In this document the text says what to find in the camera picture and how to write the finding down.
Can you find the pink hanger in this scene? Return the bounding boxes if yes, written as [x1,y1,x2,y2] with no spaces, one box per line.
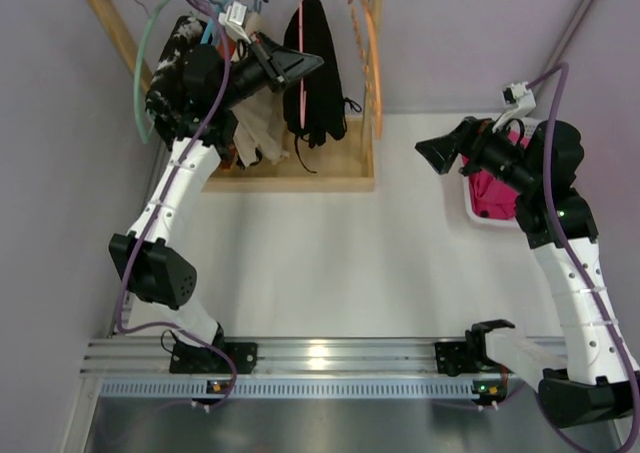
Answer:
[292,0,309,136]

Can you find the magenta trousers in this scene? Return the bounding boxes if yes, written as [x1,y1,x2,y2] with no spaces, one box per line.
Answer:
[459,128,524,221]

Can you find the orange hanger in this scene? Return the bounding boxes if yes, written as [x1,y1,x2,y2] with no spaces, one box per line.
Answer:
[347,0,383,140]

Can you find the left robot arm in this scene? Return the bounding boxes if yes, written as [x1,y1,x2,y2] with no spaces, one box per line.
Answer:
[109,32,324,356]

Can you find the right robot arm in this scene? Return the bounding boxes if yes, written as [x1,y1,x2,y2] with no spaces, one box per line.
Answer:
[415,117,639,429]

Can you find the beige trousers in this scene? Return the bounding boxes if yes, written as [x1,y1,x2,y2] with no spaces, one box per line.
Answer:
[232,12,291,170]

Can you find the orange patterned trousers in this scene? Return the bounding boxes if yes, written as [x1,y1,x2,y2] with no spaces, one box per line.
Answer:
[220,142,240,171]

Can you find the black white patterned trousers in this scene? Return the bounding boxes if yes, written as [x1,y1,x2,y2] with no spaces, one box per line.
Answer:
[145,15,206,150]

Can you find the green hanger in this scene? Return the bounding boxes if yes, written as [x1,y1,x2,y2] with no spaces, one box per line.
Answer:
[133,0,172,143]

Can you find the white plastic basket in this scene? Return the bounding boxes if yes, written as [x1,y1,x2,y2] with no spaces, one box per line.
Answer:
[455,117,541,228]

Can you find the wooden clothes rack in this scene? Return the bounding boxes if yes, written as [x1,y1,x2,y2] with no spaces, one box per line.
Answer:
[87,0,383,192]

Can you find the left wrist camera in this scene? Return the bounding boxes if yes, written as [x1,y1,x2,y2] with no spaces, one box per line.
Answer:
[218,0,260,44]

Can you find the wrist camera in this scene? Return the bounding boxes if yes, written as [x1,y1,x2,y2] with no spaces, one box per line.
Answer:
[492,82,536,132]
[218,0,260,44]

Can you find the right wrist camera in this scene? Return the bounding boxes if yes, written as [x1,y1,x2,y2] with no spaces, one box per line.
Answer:
[492,82,536,132]

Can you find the aluminium mounting rail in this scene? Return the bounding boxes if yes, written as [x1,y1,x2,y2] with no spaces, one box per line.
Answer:
[79,335,626,375]

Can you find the slotted cable duct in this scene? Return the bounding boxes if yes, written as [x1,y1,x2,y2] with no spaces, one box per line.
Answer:
[100,377,505,400]

